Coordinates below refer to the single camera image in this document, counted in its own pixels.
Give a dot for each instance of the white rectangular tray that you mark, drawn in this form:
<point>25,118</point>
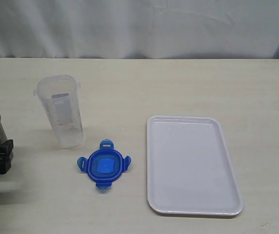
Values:
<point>189,169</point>

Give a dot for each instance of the tall clear plastic container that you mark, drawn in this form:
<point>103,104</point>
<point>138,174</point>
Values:
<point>59,98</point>

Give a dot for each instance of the blue snap-lock lid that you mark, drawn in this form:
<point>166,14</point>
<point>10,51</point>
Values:
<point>105,165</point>

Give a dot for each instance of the white backdrop curtain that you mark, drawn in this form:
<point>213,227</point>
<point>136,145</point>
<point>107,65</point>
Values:
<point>140,29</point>

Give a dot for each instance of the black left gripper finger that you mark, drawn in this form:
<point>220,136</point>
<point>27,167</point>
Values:
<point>6,150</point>

